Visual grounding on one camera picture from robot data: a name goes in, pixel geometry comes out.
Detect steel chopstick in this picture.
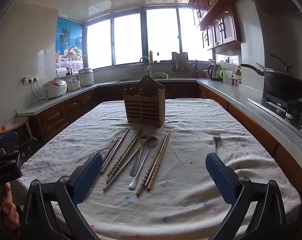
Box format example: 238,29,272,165
101,128,130,174
103,146,141,192
103,138,119,164

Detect left hand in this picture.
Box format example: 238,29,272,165
0,182,20,230

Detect wooden side stool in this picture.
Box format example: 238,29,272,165
0,116,39,157

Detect white red rice cooker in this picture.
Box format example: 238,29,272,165
43,79,67,99

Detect small white pot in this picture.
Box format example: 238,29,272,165
68,80,80,91

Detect steel fork centre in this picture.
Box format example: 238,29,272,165
130,135,149,177

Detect steel fork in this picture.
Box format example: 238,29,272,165
130,135,149,177
213,135,221,156

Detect steel fork right side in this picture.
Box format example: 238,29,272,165
213,135,221,156

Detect white tall cooker pot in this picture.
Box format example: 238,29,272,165
78,68,94,87

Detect floral white tablecloth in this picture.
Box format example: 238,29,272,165
12,99,301,239

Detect gas stove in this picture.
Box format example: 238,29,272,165
247,92,302,134

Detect steel spoon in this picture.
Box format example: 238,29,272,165
129,136,159,190

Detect tropical fruit poster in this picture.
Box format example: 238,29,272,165
56,17,84,73

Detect black wok with lid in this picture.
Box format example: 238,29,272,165
240,54,302,100

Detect wooden utensil holder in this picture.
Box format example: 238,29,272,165
123,75,166,127

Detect green mug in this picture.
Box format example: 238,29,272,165
219,70,225,79

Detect chrome sink faucet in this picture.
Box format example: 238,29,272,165
139,56,151,75

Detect steel electric kettle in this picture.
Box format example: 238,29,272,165
207,63,222,81

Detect green colander basin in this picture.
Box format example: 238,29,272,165
150,72,170,80

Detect upper wooden cabinets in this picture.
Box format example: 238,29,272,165
188,0,241,49

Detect wall power outlet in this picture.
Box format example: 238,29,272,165
22,75,39,86

